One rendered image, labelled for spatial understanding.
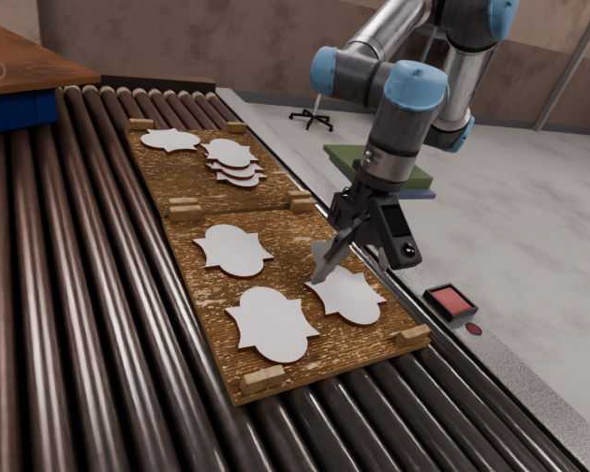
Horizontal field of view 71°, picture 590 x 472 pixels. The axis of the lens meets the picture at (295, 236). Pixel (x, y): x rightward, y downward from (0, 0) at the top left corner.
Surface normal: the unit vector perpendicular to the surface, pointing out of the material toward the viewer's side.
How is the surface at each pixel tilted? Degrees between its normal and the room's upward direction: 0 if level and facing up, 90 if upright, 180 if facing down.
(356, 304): 0
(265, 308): 0
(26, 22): 90
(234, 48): 90
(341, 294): 0
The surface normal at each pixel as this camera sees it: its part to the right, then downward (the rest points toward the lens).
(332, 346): 0.22, -0.80
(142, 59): 0.38, 0.60
